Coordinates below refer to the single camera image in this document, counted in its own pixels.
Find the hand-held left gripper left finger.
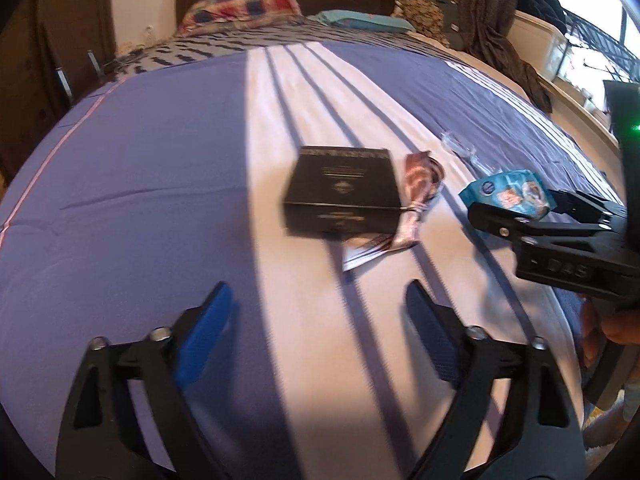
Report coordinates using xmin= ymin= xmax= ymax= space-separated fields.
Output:
xmin=55 ymin=281 xmax=235 ymax=480

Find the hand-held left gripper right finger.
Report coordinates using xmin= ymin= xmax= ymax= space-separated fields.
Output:
xmin=405 ymin=279 xmax=588 ymax=480

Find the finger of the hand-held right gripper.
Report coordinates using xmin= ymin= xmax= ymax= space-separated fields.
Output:
xmin=468 ymin=201 xmax=626 ymax=242
xmin=547 ymin=190 xmax=626 ymax=221

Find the blue wipes packet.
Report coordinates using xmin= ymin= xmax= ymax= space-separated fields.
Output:
xmin=459 ymin=170 xmax=557 ymax=218

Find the clear plastic wrapper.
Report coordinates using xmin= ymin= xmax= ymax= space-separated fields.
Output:
xmin=440 ymin=131 xmax=493 ymax=173

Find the brown snack wrapper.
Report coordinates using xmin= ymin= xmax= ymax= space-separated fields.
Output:
xmin=395 ymin=151 xmax=446 ymax=251

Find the black box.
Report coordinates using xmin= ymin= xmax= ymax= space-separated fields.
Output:
xmin=281 ymin=146 xmax=403 ymax=238

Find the person's right hand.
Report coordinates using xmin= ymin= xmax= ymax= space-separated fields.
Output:
xmin=580 ymin=297 xmax=640 ymax=361

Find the printed paper leaflet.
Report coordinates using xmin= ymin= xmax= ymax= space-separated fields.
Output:
xmin=342 ymin=234 xmax=396 ymax=272

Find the bed with blue striped cover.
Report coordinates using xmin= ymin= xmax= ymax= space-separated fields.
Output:
xmin=0 ymin=40 xmax=626 ymax=480

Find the black metal rack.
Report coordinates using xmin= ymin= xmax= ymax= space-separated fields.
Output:
xmin=560 ymin=7 xmax=631 ymax=86

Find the white storage box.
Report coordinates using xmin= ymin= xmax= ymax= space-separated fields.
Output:
xmin=510 ymin=10 xmax=568 ymax=81

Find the brown curtain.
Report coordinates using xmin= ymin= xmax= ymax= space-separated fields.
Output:
xmin=457 ymin=0 xmax=553 ymax=113

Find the black jacket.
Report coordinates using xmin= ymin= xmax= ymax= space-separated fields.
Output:
xmin=517 ymin=0 xmax=568 ymax=36

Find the patterned backpack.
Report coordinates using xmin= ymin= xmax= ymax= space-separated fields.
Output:
xmin=395 ymin=0 xmax=473 ymax=51

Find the teal pillow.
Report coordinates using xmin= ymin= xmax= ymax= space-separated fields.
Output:
xmin=306 ymin=9 xmax=416 ymax=35

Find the grey patterned bed sheet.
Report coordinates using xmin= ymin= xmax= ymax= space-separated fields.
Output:
xmin=112 ymin=17 xmax=451 ymax=81

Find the dark chair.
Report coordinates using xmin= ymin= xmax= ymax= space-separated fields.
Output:
xmin=40 ymin=22 xmax=108 ymax=106

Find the plaid pillow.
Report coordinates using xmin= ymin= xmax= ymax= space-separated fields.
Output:
xmin=180 ymin=0 xmax=303 ymax=36

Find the dark wooden wardrobe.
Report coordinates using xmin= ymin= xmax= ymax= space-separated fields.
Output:
xmin=0 ymin=0 xmax=118 ymax=181

